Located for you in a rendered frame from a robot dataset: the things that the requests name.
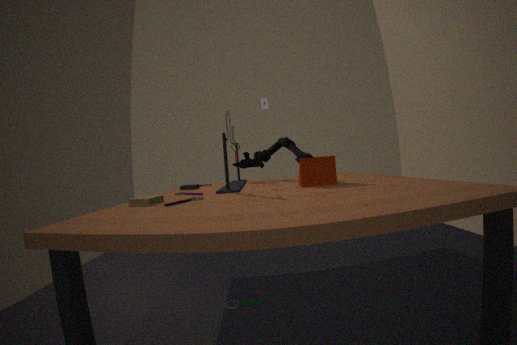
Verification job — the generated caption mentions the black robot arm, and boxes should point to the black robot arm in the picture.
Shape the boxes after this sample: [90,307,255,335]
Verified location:
[243,137,314,168]

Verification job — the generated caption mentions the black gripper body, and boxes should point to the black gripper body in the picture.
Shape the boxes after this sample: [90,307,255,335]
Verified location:
[242,159,254,169]

